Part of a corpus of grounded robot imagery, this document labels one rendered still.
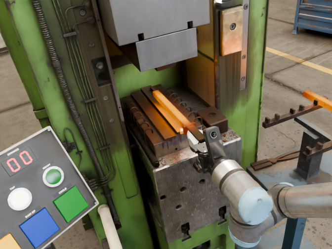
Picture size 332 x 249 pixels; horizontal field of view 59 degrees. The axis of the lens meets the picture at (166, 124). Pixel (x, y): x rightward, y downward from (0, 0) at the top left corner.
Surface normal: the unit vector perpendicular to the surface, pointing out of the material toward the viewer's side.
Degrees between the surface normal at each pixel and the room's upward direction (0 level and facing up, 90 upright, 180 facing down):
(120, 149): 90
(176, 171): 90
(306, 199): 68
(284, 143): 0
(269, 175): 0
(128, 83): 90
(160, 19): 90
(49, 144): 60
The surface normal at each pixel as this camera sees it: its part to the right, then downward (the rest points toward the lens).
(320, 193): -0.90, -0.42
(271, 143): -0.11, -0.82
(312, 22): -0.82, 0.40
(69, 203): 0.59, -0.14
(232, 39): 0.39, 0.49
